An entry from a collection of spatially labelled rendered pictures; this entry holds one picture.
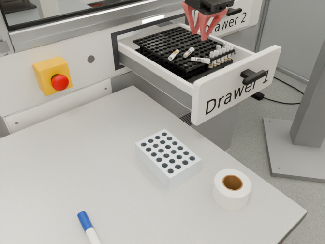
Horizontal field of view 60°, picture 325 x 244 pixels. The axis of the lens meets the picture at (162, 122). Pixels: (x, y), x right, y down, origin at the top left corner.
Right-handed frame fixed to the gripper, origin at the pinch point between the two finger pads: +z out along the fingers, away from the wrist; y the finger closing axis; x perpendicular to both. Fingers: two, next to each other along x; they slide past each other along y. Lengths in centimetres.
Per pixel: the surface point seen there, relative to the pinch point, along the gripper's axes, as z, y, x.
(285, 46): 84, 60, -174
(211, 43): 8.0, 5.1, -10.9
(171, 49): 8.5, 8.7, 0.1
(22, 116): 22.2, 18.9, 39.0
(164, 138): 16.3, -10.4, 16.4
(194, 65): 7.8, -0.8, 0.7
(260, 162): 97, -3, -70
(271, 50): 3.0, -10.7, -14.5
